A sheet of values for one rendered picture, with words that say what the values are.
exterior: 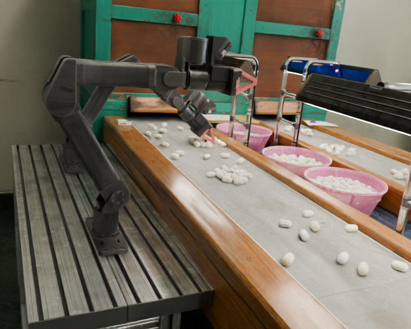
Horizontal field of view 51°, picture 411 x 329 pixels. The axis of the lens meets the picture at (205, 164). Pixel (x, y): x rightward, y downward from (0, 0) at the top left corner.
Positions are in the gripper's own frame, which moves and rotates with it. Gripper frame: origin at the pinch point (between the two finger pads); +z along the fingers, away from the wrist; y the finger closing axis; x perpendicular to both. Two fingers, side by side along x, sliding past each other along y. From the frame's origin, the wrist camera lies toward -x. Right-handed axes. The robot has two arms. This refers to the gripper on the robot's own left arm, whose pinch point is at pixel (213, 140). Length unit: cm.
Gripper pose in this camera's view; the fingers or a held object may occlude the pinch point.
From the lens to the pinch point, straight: 182.1
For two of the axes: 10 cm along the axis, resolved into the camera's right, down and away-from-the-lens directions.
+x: -6.7, 7.4, -0.5
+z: 6.3, 6.0, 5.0
